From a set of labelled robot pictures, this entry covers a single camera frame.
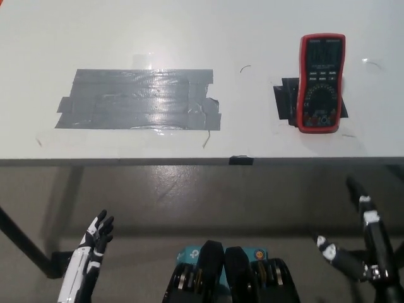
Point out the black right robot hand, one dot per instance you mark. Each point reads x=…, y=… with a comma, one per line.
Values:
x=378, y=249

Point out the black teal robot torso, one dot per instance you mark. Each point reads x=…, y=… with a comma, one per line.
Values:
x=233, y=277

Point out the grey duct tape patch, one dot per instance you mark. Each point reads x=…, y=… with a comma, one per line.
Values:
x=139, y=101

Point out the black diagonal table leg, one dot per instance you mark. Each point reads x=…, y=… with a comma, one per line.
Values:
x=25, y=243

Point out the red digital multimeter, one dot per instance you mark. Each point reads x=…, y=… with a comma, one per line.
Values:
x=320, y=94

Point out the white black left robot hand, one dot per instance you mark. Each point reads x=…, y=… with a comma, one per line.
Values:
x=82, y=259

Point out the black tape patch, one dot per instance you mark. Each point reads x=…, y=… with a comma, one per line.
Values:
x=285, y=101

